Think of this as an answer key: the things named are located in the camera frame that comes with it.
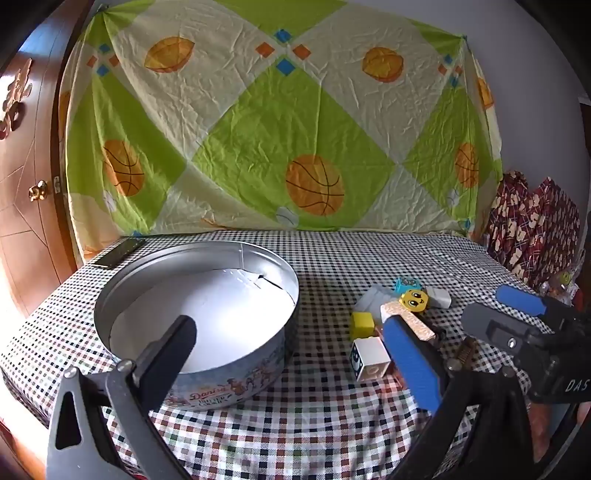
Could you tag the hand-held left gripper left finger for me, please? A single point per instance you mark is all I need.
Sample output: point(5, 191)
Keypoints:
point(171, 350)

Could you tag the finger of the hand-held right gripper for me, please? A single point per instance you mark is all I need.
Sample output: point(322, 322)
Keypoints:
point(485, 323)
point(521, 300)

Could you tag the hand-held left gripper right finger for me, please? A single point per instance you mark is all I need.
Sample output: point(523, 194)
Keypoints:
point(411, 364)

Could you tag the white sticker toy block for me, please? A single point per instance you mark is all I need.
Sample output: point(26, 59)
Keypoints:
point(374, 353)

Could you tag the white box with glitter edge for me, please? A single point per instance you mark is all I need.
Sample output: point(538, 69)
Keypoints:
point(415, 323)

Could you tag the yellow toy block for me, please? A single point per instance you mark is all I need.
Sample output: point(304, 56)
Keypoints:
point(362, 325)

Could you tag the yellow face toy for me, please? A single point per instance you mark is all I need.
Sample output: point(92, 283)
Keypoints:
point(414, 300)

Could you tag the clear plastic box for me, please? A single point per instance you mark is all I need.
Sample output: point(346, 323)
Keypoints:
point(371, 300)

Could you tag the round metal cookie tin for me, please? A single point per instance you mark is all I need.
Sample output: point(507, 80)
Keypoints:
point(258, 272)

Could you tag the smiley print bag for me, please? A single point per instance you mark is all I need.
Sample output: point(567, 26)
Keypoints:
point(563, 279)

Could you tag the small white block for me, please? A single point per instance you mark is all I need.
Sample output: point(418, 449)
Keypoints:
point(438, 297)

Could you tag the red patterned cloth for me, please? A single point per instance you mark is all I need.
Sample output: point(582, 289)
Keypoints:
point(531, 226)

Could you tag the blue toy block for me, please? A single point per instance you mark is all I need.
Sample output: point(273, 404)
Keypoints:
point(404, 282)

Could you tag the black smartphone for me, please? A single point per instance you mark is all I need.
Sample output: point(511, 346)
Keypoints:
point(117, 254)

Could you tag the checkered tablecloth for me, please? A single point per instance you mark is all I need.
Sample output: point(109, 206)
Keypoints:
point(323, 258)

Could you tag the brown wooden door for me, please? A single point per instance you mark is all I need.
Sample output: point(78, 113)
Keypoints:
point(27, 230)

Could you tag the brass door knob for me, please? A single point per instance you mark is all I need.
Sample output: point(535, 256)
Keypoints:
point(38, 190)

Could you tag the green ball-print bed sheet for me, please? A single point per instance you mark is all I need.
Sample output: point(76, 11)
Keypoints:
point(277, 138)

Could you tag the dark door ornament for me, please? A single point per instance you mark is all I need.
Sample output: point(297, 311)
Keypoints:
point(16, 99)

